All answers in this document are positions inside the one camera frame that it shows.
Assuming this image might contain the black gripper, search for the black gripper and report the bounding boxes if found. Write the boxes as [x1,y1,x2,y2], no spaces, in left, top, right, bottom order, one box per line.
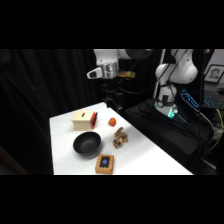
[101,78,124,112]

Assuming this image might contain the red orange-spotted ball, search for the red orange-spotted ball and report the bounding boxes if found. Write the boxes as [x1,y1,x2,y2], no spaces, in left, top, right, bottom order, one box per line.
[108,117,118,128]

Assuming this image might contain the black bowl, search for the black bowl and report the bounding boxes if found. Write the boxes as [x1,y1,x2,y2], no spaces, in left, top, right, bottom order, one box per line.
[72,131,103,156]

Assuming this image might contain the wooden animal toy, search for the wooden animal toy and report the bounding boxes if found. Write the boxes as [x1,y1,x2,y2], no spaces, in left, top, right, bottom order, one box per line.
[112,126,130,150]

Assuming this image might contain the wooden box with red side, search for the wooden box with red side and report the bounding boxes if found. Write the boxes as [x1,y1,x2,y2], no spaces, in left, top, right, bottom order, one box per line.
[70,109,99,131]

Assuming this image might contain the black robot stand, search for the black robot stand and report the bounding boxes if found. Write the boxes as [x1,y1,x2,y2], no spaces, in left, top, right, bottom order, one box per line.
[120,98,215,175]

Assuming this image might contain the wooden block with blue dot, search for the wooden block with blue dot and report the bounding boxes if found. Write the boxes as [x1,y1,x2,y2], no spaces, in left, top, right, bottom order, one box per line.
[94,153,115,175]

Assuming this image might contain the black curtain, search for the black curtain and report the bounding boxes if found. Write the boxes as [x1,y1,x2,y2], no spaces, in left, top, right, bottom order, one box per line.
[0,49,162,175]

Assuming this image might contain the blue-lit keyboard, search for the blue-lit keyboard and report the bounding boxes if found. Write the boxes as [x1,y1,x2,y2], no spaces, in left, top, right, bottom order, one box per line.
[180,88,200,110]

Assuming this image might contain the framed portrait picture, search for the framed portrait picture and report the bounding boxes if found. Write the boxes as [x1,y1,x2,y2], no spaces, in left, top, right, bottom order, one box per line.
[203,64,224,84]

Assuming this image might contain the yellowish wrist camera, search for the yellowish wrist camera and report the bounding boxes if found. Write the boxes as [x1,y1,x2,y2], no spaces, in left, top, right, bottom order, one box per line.
[118,70,137,80]

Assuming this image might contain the yellow cable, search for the yellow cable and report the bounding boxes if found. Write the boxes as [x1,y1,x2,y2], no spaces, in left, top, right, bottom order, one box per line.
[209,107,224,152]

